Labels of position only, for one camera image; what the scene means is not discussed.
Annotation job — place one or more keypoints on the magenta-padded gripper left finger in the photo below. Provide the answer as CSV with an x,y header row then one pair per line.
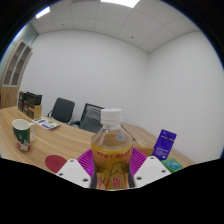
x,y
75,171

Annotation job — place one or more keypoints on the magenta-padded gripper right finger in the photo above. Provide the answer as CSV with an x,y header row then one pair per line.
x,y
150,170

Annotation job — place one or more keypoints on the yellow drink bottle white cap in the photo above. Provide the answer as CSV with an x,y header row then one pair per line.
x,y
111,156

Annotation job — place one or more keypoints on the flat round red coaster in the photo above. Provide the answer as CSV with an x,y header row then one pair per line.
x,y
55,163

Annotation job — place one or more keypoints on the green folded cloth pack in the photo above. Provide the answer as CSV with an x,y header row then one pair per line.
x,y
172,165

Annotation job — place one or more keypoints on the purple upright box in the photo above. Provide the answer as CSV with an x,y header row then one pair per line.
x,y
164,145

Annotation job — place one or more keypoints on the black mesh-back office chair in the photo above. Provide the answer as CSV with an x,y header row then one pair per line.
x,y
90,118

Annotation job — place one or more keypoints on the white printed leaflet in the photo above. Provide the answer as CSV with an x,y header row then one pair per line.
x,y
46,123

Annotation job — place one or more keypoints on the dark grey padded chair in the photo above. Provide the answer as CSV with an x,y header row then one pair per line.
x,y
62,110

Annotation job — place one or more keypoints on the green and red printed mug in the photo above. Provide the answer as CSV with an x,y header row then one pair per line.
x,y
21,135

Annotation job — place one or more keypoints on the flat black carton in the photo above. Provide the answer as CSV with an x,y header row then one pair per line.
x,y
33,98

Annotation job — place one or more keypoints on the tall black carton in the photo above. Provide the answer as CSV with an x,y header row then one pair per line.
x,y
21,100

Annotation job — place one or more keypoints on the wooden glass-door shelf cabinet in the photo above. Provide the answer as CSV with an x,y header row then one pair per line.
x,y
15,73

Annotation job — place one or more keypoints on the square ceiling light panel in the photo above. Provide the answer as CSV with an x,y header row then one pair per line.
x,y
121,2
42,12

